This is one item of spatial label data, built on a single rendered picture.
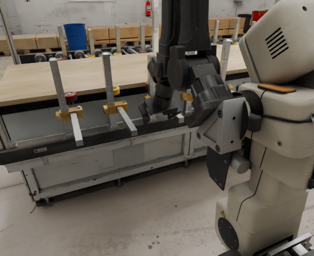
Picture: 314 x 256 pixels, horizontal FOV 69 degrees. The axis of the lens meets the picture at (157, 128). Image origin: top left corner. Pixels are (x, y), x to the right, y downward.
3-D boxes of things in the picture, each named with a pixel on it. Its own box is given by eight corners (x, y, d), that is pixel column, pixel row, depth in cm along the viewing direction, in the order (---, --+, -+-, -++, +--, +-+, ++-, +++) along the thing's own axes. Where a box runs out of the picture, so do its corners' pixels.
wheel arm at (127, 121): (137, 136, 111) (137, 128, 109) (131, 137, 110) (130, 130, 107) (116, 102, 145) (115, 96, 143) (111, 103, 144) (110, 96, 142)
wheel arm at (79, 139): (84, 146, 102) (83, 138, 100) (76, 148, 101) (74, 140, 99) (74, 107, 137) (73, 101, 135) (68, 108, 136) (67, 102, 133)
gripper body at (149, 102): (143, 102, 79) (146, 87, 73) (169, 97, 82) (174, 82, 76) (150, 117, 75) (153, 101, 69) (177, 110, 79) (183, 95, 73)
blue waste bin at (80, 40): (91, 53, 618) (87, 24, 581) (69, 55, 599) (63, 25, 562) (88, 49, 665) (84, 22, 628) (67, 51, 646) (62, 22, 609)
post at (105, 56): (117, 133, 140) (109, 52, 116) (112, 134, 139) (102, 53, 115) (116, 130, 143) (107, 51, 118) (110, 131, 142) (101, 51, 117)
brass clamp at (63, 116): (84, 118, 126) (82, 109, 123) (57, 123, 121) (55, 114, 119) (82, 113, 130) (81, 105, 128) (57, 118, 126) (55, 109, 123)
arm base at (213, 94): (203, 109, 42) (254, 99, 46) (188, 74, 45) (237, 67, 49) (186, 129, 50) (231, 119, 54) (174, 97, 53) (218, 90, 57)
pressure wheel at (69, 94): (66, 115, 131) (62, 96, 125) (64, 109, 137) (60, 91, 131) (80, 113, 134) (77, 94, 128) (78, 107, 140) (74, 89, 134)
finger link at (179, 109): (153, 114, 87) (157, 97, 79) (169, 110, 89) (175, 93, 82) (160, 128, 83) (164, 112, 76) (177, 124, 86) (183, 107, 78)
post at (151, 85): (155, 129, 150) (155, 54, 125) (150, 130, 149) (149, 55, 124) (153, 127, 153) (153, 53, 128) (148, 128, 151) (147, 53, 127)
